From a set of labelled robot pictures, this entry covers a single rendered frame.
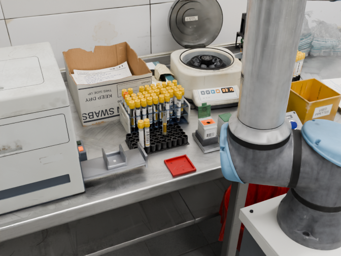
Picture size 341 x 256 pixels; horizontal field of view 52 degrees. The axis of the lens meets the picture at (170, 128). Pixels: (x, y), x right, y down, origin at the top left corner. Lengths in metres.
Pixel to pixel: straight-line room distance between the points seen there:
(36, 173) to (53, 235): 0.83
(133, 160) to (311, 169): 0.46
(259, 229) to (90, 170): 0.43
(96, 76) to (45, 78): 0.54
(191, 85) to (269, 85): 0.65
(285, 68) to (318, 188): 0.25
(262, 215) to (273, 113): 0.29
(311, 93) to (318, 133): 0.64
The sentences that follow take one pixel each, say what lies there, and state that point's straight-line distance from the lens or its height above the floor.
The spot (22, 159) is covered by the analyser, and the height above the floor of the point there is 1.02.
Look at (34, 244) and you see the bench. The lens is 1.64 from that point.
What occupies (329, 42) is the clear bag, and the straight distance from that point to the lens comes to 1.77.
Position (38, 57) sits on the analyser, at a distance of 0.89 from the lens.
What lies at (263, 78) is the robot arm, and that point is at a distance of 0.58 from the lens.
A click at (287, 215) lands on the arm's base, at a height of 0.95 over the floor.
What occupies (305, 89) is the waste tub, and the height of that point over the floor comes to 0.94.
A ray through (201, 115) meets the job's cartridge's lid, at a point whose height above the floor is 0.96.
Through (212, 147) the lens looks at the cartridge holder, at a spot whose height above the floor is 0.89.
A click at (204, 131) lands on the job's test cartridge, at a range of 1.00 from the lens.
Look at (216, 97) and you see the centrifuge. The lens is 1.21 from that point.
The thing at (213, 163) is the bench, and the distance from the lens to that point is 0.99.
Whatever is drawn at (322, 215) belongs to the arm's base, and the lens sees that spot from 0.75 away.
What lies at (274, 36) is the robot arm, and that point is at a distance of 0.55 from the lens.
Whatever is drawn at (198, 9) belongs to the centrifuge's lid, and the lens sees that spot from 1.46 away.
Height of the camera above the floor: 1.51
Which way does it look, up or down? 35 degrees down
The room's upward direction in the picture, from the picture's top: 1 degrees clockwise
